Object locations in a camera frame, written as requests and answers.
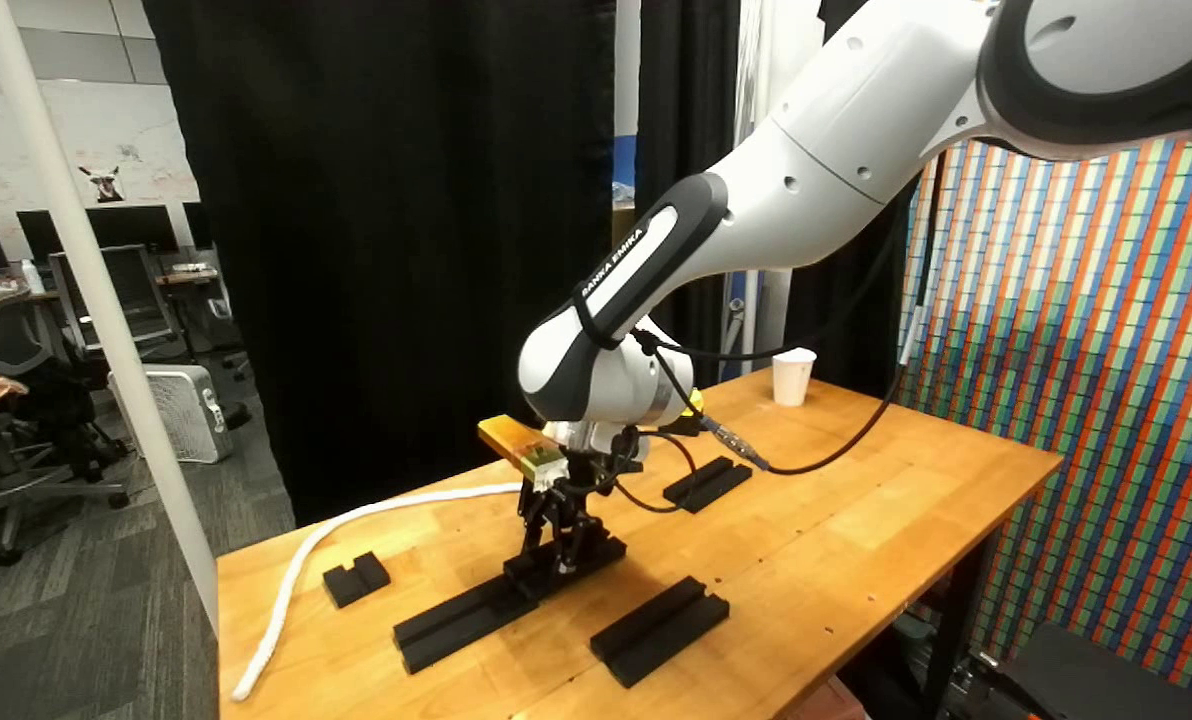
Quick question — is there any black office chair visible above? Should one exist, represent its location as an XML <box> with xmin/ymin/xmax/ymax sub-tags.
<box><xmin>0</xmin><ymin>286</ymin><xmax>137</xmax><ymax>569</ymax></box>

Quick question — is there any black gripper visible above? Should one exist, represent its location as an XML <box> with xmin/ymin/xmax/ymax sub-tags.
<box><xmin>517</xmin><ymin>443</ymin><xmax>626</xmax><ymax>577</ymax></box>

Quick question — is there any tan wrist camera box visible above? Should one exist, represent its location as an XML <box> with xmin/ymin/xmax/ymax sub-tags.
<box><xmin>472</xmin><ymin>411</ymin><xmax>564</xmax><ymax>484</ymax></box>

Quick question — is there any white paper cup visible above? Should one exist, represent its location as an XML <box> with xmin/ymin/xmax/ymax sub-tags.
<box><xmin>767</xmin><ymin>346</ymin><xmax>818</xmax><ymax>411</ymax></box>

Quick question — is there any black stool seat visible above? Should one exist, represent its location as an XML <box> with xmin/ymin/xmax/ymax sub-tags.
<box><xmin>971</xmin><ymin>622</ymin><xmax>1192</xmax><ymax>720</ymax></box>

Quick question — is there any black cable with grey connector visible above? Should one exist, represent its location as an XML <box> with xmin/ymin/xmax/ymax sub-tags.
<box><xmin>626</xmin><ymin>152</ymin><xmax>948</xmax><ymax>481</ymax></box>

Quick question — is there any black curtain beside colourful wall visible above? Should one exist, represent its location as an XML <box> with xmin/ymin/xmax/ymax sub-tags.
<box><xmin>789</xmin><ymin>0</ymin><xmax>933</xmax><ymax>402</ymax></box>

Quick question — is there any short black grooved piece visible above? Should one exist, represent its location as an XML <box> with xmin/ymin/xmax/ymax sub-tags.
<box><xmin>318</xmin><ymin>547</ymin><xmax>395</xmax><ymax>612</ymax></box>

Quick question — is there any brown cardboard box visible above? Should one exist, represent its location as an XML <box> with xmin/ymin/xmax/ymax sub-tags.
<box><xmin>609</xmin><ymin>198</ymin><xmax>642</xmax><ymax>274</ymax></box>

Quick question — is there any wide black curtain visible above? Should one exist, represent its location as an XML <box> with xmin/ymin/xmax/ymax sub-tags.
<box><xmin>137</xmin><ymin>0</ymin><xmax>619</xmax><ymax>527</ymax></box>

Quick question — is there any white cable strip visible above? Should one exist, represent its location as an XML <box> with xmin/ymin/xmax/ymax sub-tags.
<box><xmin>226</xmin><ymin>481</ymin><xmax>527</xmax><ymax>710</ymax></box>

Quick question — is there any white computer case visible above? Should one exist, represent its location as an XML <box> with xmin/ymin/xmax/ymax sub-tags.
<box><xmin>137</xmin><ymin>359</ymin><xmax>233</xmax><ymax>470</ymax></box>

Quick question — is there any wide black grooved block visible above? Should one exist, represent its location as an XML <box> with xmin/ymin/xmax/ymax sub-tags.
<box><xmin>589</xmin><ymin>571</ymin><xmax>731</xmax><ymax>692</ymax></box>

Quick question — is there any white slanted pole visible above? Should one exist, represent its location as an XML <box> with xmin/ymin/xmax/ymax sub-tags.
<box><xmin>0</xmin><ymin>0</ymin><xmax>225</xmax><ymax>632</ymax></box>

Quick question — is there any black table leg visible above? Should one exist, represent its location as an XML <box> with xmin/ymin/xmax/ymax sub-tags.
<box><xmin>917</xmin><ymin>531</ymin><xmax>996</xmax><ymax>720</ymax></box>

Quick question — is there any narrow black curtain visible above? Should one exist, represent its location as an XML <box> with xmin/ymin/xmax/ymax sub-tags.
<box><xmin>633</xmin><ymin>0</ymin><xmax>748</xmax><ymax>393</ymax></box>

